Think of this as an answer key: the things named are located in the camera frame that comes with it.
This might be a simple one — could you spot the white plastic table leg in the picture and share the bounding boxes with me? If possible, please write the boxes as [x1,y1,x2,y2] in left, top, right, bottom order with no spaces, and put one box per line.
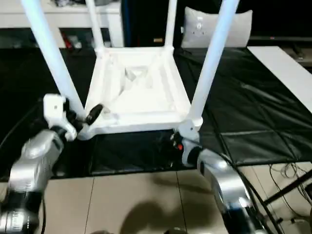
[165,0,178,51]
[189,0,241,124]
[20,0,86,120]
[85,0,106,53]

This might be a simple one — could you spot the black work mat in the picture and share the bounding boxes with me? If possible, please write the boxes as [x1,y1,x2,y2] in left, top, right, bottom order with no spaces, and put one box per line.
[0,47,312,181]

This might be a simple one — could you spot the white cabinet with glass doors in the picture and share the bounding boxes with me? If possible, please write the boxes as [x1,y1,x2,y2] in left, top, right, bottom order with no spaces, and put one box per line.
[0,0,124,48]

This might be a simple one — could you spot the grey cushion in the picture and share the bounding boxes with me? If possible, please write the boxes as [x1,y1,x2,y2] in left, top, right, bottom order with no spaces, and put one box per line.
[181,6,253,48]

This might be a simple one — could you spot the black box with yellow label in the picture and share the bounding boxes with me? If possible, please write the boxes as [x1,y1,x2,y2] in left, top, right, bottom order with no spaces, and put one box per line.
[120,0,186,48]

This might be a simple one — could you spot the black tripod leg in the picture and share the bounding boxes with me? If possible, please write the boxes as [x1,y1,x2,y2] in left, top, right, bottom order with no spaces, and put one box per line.
[263,170,312,204]

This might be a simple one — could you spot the white flat board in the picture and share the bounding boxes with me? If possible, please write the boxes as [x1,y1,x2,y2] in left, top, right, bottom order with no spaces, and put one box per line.
[247,45,312,110]

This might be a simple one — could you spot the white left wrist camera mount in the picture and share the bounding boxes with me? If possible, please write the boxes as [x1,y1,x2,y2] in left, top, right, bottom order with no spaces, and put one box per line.
[43,94,78,142]

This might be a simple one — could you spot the thin floor cables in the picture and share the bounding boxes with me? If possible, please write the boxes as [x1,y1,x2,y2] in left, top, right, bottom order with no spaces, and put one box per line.
[269,163,312,195]

